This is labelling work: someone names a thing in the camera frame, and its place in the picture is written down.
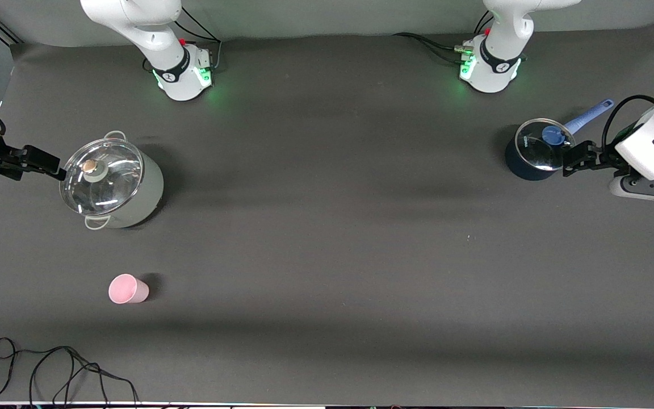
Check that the glass stockpot lid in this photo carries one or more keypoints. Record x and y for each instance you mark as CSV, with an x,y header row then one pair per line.
x,y
103,176

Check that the glass lid blue knob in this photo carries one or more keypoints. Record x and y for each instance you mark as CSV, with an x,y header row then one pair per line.
x,y
543,146

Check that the black frame rail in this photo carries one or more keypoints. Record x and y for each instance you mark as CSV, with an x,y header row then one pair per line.
x,y
6,33

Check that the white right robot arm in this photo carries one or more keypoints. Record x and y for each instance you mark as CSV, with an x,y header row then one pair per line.
x,y
156,34

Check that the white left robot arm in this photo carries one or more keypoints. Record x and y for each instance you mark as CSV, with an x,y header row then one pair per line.
x,y
500,57

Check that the grey-green stockpot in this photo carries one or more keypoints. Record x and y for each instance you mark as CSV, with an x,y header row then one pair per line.
x,y
139,199

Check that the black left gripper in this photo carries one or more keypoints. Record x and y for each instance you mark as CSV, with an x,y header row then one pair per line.
x,y
604,158

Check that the pink plastic cup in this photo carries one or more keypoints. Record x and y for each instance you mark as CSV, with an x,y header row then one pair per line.
x,y
128,289

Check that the dark blue saucepan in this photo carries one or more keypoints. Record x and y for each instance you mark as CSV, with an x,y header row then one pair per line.
x,y
523,167

